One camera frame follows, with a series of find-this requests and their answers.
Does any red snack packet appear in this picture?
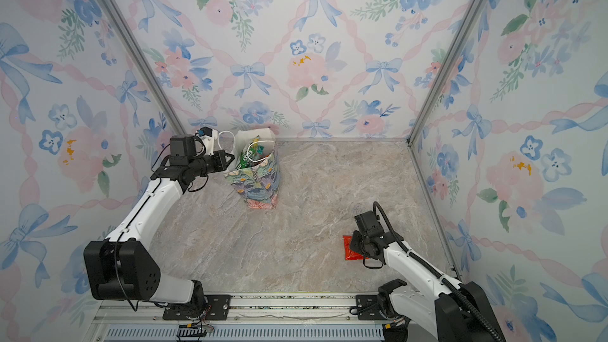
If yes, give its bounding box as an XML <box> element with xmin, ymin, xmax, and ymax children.
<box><xmin>343</xmin><ymin>235</ymin><xmax>365</xmax><ymax>261</ymax></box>

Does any green snack packet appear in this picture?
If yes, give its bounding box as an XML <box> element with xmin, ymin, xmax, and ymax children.
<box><xmin>237</xmin><ymin>136</ymin><xmax>267</xmax><ymax>169</ymax></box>

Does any floral paper gift bag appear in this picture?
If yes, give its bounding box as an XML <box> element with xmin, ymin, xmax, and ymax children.
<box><xmin>218</xmin><ymin>128</ymin><xmax>280</xmax><ymax>209</ymax></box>

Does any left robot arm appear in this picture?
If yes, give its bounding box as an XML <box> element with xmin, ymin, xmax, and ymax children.
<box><xmin>83</xmin><ymin>150</ymin><xmax>235</xmax><ymax>314</ymax></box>

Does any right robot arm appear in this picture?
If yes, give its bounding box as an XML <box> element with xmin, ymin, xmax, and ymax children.
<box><xmin>350</xmin><ymin>231</ymin><xmax>506</xmax><ymax>341</ymax></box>

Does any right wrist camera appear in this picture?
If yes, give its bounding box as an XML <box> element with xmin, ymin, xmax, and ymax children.
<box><xmin>355</xmin><ymin>211</ymin><xmax>384</xmax><ymax>238</ymax></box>

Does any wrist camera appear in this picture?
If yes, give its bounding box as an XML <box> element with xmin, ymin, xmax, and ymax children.
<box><xmin>355</xmin><ymin>211</ymin><xmax>384</xmax><ymax>238</ymax></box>
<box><xmin>196</xmin><ymin>127</ymin><xmax>219</xmax><ymax>155</ymax></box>

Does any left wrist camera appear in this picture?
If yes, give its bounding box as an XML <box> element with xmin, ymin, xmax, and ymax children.
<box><xmin>196</xmin><ymin>127</ymin><xmax>219</xmax><ymax>155</ymax></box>

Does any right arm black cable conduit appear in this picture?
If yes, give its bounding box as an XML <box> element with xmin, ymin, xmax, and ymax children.
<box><xmin>371</xmin><ymin>201</ymin><xmax>504</xmax><ymax>342</ymax></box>

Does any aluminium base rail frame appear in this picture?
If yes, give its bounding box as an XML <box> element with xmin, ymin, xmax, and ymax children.
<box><xmin>84</xmin><ymin>292</ymin><xmax>436</xmax><ymax>341</ymax></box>

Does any left corner aluminium post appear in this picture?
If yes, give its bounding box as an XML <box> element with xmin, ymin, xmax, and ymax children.
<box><xmin>98</xmin><ymin>0</ymin><xmax>186</xmax><ymax>135</ymax></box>

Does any corner aluminium post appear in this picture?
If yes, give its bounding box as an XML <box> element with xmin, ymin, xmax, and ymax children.
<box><xmin>98</xmin><ymin>0</ymin><xmax>186</xmax><ymax>135</ymax></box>
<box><xmin>407</xmin><ymin>0</ymin><xmax>487</xmax><ymax>148</ymax></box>

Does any right corner aluminium post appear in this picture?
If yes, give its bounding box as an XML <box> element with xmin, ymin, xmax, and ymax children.
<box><xmin>407</xmin><ymin>0</ymin><xmax>487</xmax><ymax>148</ymax></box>

